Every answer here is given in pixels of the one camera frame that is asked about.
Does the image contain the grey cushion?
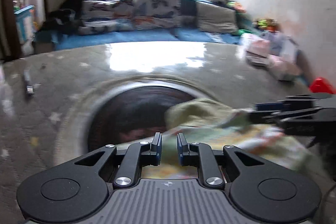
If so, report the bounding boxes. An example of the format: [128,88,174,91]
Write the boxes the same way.
[196,2,239,34]

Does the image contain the butterfly print pillow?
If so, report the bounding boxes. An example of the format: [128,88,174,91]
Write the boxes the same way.
[132,0,181,30]
[78,0,134,35]

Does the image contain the black pen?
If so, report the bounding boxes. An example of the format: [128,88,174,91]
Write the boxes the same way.
[23,69,34,96]

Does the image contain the blue sheet on bench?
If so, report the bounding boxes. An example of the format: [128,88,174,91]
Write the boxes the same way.
[55,27,240,51]

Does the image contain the colourful patterned child garment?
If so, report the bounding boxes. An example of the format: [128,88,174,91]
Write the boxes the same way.
[142,98,322,179]

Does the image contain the brown and green plush toys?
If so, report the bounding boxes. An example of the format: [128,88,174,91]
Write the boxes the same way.
[252,18,280,32]

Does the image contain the black round induction cooktop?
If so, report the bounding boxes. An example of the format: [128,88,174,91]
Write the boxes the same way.
[87,85,196,152]

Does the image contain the tissue pack with white sheet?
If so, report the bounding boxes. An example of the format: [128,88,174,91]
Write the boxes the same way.
[240,31,302,82]

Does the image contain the red plastic stool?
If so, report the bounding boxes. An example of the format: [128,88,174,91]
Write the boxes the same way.
[309,77,336,94]

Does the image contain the black bag on bench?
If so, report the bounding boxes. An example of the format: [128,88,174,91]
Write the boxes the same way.
[34,0,84,44]

